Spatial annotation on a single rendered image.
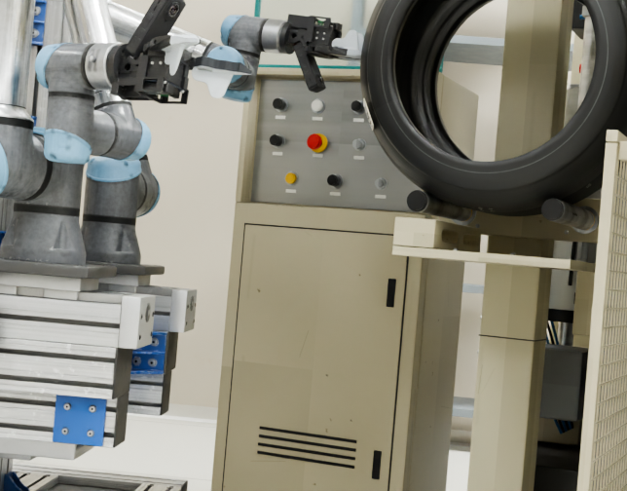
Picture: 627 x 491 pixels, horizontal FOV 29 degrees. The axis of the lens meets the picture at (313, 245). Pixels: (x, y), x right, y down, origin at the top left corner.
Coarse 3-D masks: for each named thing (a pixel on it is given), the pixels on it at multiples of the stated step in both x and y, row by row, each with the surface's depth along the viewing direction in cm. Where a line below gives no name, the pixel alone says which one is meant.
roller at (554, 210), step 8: (552, 200) 240; (560, 200) 241; (544, 208) 240; (552, 208) 239; (560, 208) 239; (568, 208) 243; (576, 208) 252; (544, 216) 240; (552, 216) 239; (560, 216) 239; (568, 216) 244; (576, 216) 251; (584, 216) 259; (592, 216) 268; (568, 224) 252; (576, 224) 256; (584, 224) 262; (592, 224) 269
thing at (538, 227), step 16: (592, 208) 270; (464, 224) 282; (480, 224) 280; (496, 224) 279; (512, 224) 278; (528, 224) 276; (544, 224) 275; (560, 224) 273; (560, 240) 273; (576, 240) 272; (592, 240) 270
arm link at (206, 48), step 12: (108, 0) 267; (120, 12) 265; (132, 12) 266; (120, 24) 264; (132, 24) 264; (120, 36) 266; (192, 48) 262; (204, 48) 262; (216, 48) 260; (228, 48) 259; (228, 60) 259; (240, 60) 261; (240, 84) 269
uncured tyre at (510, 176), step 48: (384, 0) 253; (432, 0) 273; (480, 0) 273; (576, 0) 266; (624, 0) 234; (384, 48) 251; (432, 48) 277; (624, 48) 232; (384, 96) 250; (432, 96) 276; (624, 96) 233; (384, 144) 253; (432, 144) 247; (576, 144) 235; (432, 192) 250; (480, 192) 243; (528, 192) 240; (576, 192) 246
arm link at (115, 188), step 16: (96, 160) 263; (112, 160) 262; (96, 176) 262; (112, 176) 261; (128, 176) 263; (96, 192) 262; (112, 192) 261; (128, 192) 263; (144, 192) 272; (96, 208) 262; (112, 208) 261; (128, 208) 263
